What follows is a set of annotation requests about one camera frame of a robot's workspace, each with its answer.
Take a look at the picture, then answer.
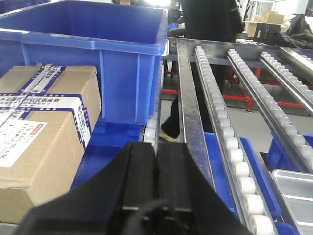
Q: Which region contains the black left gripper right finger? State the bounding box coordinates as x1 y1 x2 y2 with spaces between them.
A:
156 142 250 235

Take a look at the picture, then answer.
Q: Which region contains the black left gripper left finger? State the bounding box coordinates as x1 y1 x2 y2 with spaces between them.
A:
15 142 155 235

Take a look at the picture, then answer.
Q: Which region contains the silver metal tray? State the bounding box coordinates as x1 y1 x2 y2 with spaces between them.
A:
272 169 313 235

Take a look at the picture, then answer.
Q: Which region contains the low blue plastic bin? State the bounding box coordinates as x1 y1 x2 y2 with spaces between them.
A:
71 121 281 220

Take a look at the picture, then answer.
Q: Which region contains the taped cardboard box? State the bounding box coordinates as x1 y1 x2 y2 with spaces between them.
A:
0 64 101 224

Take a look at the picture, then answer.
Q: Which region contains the large blue plastic bin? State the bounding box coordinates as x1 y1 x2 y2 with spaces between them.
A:
0 0 168 125

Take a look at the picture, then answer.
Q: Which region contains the person in black clothes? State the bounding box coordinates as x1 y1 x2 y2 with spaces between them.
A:
159 0 243 142

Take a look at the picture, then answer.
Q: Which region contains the open cardboard box background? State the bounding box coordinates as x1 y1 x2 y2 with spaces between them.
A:
244 10 289 45

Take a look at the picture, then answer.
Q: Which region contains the white roller conveyor rail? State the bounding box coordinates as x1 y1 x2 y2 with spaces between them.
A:
194 46 277 235

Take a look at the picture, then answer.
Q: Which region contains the steel divider rail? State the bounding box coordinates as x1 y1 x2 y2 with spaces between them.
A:
177 38 215 188

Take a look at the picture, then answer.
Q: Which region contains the red metal frame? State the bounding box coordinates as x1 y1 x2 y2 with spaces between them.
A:
163 68 306 112

